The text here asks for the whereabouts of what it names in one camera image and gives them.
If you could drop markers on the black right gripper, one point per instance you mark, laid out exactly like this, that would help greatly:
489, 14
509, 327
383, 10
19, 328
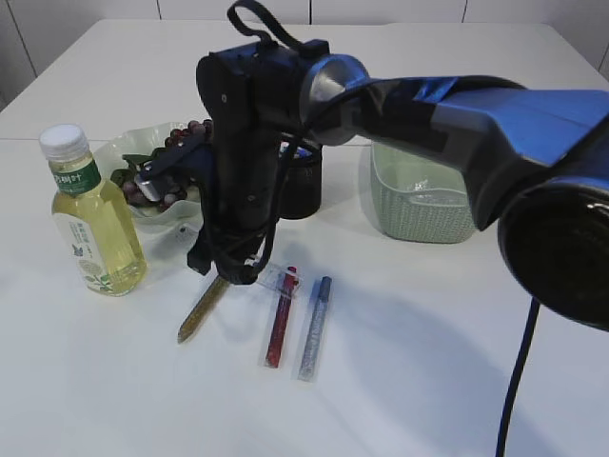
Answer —
238, 203

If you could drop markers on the gold glitter pen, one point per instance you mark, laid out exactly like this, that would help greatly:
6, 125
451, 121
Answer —
213, 294

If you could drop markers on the clear plastic ruler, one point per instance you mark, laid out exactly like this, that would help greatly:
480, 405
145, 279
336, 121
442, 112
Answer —
274, 277

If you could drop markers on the red glitter pen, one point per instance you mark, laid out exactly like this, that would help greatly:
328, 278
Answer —
275, 345

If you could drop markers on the silver glitter pen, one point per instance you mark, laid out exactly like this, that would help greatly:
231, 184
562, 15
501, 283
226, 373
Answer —
315, 332

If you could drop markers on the purple artificial grape bunch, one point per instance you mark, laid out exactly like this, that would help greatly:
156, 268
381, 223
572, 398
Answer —
124, 178

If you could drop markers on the yellow tea bottle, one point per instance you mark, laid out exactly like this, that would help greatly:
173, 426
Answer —
91, 214

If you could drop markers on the clear plastic sheet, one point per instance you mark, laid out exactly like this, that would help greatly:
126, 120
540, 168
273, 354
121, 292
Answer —
419, 186

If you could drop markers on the blue scissors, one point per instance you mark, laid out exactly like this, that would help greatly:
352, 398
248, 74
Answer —
299, 154

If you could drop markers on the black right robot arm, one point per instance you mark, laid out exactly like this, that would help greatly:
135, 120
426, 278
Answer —
534, 161

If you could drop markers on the green wavy plastic plate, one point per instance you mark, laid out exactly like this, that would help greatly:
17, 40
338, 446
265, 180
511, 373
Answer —
142, 142

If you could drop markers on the black mesh pen cup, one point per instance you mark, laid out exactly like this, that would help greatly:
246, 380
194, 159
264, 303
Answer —
302, 192

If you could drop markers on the green woven plastic basket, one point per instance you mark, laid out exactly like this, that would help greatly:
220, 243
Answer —
440, 215

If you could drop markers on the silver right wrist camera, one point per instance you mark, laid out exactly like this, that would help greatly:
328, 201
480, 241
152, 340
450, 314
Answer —
191, 157

